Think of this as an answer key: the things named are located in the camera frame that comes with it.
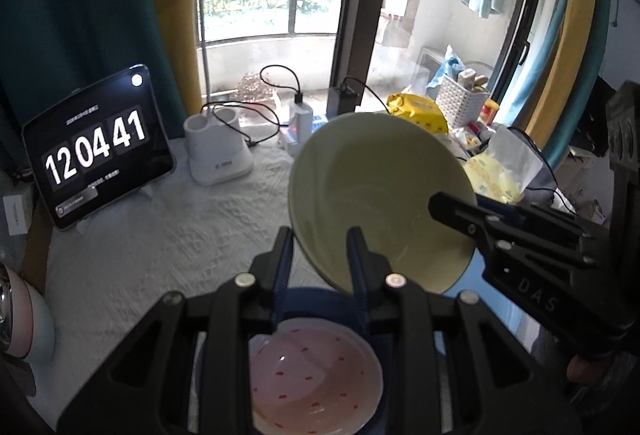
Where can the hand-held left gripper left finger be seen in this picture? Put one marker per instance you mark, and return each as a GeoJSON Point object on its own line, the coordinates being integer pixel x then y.
{"type": "Point", "coordinates": [284, 260]}

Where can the cream bowl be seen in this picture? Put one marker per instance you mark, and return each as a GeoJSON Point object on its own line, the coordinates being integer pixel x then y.
{"type": "Point", "coordinates": [375, 185]}

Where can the black television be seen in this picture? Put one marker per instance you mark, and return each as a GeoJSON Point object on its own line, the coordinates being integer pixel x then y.
{"type": "Point", "coordinates": [597, 115]}

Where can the white desk lamp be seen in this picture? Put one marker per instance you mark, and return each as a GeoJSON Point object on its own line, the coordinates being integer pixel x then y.
{"type": "Point", "coordinates": [220, 155]}

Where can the small white box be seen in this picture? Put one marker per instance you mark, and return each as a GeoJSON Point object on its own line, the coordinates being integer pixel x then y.
{"type": "Point", "coordinates": [15, 212]}

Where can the white plastic bag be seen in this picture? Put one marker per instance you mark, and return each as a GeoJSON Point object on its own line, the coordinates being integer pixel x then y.
{"type": "Point", "coordinates": [520, 155]}

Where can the pink steel-lined bowl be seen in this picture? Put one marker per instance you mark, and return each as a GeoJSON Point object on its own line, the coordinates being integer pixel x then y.
{"type": "Point", "coordinates": [25, 320]}

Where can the pink strawberry bowl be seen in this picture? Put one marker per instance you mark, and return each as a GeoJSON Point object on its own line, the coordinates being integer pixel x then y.
{"type": "Point", "coordinates": [310, 375]}

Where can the tablet with clock display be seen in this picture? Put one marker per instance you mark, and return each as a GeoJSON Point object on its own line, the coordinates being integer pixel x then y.
{"type": "Point", "coordinates": [95, 145]}

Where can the white charger adapter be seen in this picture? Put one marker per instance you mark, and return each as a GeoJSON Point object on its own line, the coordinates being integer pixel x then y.
{"type": "Point", "coordinates": [301, 120]}

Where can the large blue bowl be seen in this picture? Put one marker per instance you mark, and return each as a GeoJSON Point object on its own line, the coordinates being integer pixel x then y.
{"type": "Point", "coordinates": [320, 302]}

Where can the yellow snack bag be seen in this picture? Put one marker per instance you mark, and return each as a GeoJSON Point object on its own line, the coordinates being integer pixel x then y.
{"type": "Point", "coordinates": [417, 111]}

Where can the dark sliding door frame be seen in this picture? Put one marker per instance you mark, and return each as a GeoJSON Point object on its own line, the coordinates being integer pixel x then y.
{"type": "Point", "coordinates": [365, 15]}

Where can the dark balcony railing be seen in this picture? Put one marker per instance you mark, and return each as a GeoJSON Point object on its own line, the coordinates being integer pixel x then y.
{"type": "Point", "coordinates": [294, 0]}

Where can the blue plastic bag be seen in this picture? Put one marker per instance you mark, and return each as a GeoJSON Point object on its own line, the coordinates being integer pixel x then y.
{"type": "Point", "coordinates": [450, 65]}

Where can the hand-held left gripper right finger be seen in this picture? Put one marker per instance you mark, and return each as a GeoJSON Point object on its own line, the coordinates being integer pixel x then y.
{"type": "Point", "coordinates": [357, 260]}

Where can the teal curtain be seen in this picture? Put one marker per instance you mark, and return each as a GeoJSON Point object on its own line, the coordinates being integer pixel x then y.
{"type": "Point", "coordinates": [75, 15]}
{"type": "Point", "coordinates": [597, 80]}

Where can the black power bank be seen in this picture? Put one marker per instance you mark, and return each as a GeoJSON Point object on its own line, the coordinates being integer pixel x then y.
{"type": "Point", "coordinates": [341, 102]}

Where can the blue plate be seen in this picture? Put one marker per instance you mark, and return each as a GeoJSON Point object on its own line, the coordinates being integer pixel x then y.
{"type": "Point", "coordinates": [495, 310]}

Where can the yellow curtain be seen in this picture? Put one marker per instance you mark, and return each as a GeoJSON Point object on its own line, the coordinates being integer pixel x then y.
{"type": "Point", "coordinates": [575, 40]}
{"type": "Point", "coordinates": [175, 40]}

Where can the grey pouch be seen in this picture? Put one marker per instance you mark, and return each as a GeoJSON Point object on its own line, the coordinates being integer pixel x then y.
{"type": "Point", "coordinates": [537, 187]}

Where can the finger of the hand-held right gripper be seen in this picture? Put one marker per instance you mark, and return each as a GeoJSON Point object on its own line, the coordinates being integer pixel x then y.
{"type": "Point", "coordinates": [500, 207]}
{"type": "Point", "coordinates": [465, 217]}

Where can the white woven basket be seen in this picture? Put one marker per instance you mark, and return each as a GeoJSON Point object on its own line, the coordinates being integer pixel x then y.
{"type": "Point", "coordinates": [460, 102]}

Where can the white textured tablecloth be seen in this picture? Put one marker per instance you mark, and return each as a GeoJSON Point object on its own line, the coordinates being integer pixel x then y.
{"type": "Point", "coordinates": [150, 255]}

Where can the person's right hand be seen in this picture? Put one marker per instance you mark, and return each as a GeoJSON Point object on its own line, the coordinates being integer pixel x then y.
{"type": "Point", "coordinates": [585, 367]}

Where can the orange-lid jar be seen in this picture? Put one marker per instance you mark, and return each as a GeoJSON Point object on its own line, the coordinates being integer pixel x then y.
{"type": "Point", "coordinates": [490, 111]}

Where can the white power strip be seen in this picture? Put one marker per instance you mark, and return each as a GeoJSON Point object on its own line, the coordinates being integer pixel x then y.
{"type": "Point", "coordinates": [286, 142]}

